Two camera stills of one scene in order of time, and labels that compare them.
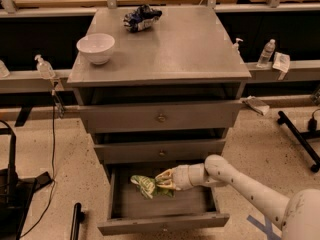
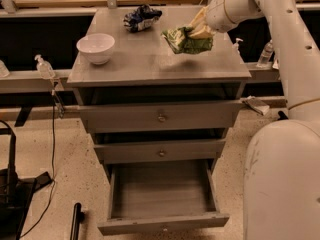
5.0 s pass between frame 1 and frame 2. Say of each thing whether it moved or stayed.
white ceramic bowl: stayed
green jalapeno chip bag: moved
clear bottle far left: stayed
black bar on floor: stayed
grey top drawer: stayed
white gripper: moved
